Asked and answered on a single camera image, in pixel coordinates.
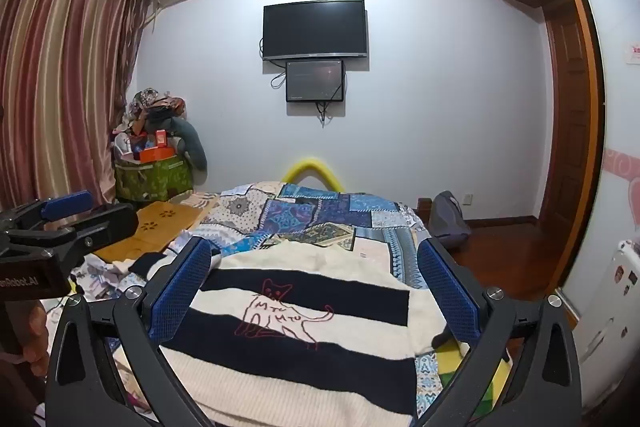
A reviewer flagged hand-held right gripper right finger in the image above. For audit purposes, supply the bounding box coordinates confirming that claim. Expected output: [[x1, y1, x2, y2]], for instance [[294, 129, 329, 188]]
[[415, 237, 584, 427]]

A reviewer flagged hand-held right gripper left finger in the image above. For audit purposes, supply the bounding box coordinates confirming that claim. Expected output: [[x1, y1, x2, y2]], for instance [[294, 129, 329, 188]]
[[45, 237, 221, 427]]

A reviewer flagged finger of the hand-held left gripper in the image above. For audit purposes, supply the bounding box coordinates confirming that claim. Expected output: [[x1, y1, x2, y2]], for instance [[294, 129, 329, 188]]
[[30, 203, 140, 258], [0, 190, 96, 234]]

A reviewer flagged black and cream striped sweater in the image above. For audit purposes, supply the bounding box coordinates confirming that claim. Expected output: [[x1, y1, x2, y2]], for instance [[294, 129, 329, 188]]
[[112, 239, 473, 427]]

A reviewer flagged pile of clothes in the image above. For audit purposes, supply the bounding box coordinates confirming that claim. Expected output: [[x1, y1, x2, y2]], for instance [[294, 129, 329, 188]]
[[127, 88, 188, 128]]

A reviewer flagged person's left hand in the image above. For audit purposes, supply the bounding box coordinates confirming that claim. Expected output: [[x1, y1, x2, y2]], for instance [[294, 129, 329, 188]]
[[14, 301, 52, 378]]

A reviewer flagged brown cardboard box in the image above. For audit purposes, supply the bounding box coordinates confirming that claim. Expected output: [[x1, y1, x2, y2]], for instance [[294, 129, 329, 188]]
[[92, 201, 216, 264]]

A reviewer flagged white printed cloth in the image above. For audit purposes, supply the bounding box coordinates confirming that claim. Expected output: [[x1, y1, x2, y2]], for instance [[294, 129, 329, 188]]
[[75, 254, 146, 303]]

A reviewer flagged green storage box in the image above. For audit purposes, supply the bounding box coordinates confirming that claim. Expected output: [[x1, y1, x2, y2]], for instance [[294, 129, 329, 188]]
[[114, 156, 195, 202]]

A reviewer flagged grey bag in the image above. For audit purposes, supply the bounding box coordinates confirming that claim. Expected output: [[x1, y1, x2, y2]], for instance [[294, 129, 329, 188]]
[[429, 191, 472, 250]]

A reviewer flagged orange box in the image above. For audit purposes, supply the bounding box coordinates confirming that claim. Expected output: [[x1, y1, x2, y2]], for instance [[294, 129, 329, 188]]
[[139, 148, 176, 164]]

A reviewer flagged striped curtain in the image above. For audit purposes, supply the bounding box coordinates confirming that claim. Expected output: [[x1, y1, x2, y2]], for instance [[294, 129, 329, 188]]
[[0, 0, 153, 212]]

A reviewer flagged patchwork blanket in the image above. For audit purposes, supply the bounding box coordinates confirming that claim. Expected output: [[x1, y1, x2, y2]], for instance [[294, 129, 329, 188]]
[[75, 179, 506, 427]]

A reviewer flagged wooden door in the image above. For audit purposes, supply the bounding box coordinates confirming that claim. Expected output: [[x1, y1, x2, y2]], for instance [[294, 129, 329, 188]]
[[540, 0, 608, 303]]

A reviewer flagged yellow foam ring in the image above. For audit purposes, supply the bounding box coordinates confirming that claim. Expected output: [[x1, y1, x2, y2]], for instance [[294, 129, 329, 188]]
[[281, 159, 345, 192]]

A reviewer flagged pink wall sticker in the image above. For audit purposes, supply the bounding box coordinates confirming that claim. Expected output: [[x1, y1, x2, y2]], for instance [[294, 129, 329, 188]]
[[602, 147, 640, 228]]

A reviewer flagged small black wall monitor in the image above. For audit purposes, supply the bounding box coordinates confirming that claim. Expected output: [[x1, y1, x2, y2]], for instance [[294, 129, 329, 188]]
[[285, 59, 346, 102]]

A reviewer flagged black wall television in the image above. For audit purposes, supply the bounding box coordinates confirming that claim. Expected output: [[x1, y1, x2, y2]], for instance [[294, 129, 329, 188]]
[[263, 0, 370, 62]]

